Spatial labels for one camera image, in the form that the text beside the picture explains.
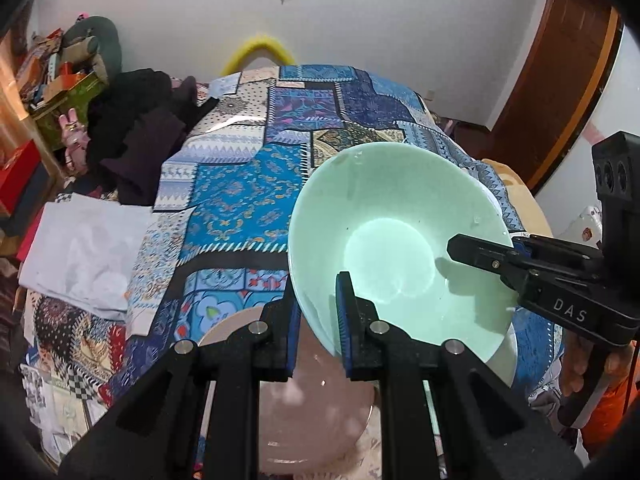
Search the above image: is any white fridge with hearts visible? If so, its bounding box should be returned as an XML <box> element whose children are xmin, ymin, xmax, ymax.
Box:
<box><xmin>536</xmin><ymin>27</ymin><xmax>640</xmax><ymax>235</ymax></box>

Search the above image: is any white plastic bag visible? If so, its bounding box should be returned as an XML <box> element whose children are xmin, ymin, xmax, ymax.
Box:
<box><xmin>18</xmin><ymin>194</ymin><xmax>154</xmax><ymax>322</ymax></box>

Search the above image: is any large pink ceramic bowl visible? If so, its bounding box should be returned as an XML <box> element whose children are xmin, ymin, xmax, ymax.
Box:
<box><xmin>197</xmin><ymin>304</ymin><xmax>377</xmax><ymax>477</ymax></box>

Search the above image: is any person's hand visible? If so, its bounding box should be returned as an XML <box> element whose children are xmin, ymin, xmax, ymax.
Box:
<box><xmin>560</xmin><ymin>330</ymin><xmax>634</xmax><ymax>396</ymax></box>

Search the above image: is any green cardboard box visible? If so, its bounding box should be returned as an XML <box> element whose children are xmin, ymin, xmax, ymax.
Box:
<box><xmin>32</xmin><ymin>73</ymin><xmax>106</xmax><ymax>151</ymax></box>

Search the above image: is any green ceramic bowl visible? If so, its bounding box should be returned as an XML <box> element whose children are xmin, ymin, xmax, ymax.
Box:
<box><xmin>288</xmin><ymin>142</ymin><xmax>518</xmax><ymax>384</ymax></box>

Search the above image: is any grey green plush toy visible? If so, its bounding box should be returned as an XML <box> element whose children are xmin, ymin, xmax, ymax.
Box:
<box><xmin>60</xmin><ymin>16</ymin><xmax>122</xmax><ymax>86</ymax></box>

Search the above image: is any dark clothes pile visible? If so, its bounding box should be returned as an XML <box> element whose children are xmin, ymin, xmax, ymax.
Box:
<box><xmin>86</xmin><ymin>68</ymin><xmax>219</xmax><ymax>206</ymax></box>

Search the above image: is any blue patchwork tablecloth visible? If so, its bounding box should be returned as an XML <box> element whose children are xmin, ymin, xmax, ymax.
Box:
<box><xmin>30</xmin><ymin>65</ymin><xmax>548</xmax><ymax>478</ymax></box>

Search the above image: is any brown wooden door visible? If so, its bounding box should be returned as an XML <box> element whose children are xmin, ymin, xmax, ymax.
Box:
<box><xmin>479</xmin><ymin>0</ymin><xmax>624</xmax><ymax>194</ymax></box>

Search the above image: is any yellow chair back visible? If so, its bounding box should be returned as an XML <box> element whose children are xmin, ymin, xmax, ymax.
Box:
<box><xmin>220</xmin><ymin>35</ymin><xmax>296</xmax><ymax>76</ymax></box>

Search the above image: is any pink rabbit plush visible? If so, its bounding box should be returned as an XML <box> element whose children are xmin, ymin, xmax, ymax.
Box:
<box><xmin>58</xmin><ymin>107</ymin><xmax>89</xmax><ymax>176</ymax></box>

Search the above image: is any red box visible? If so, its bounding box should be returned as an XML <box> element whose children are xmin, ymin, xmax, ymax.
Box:
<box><xmin>0</xmin><ymin>140</ymin><xmax>41</xmax><ymax>218</ymax></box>

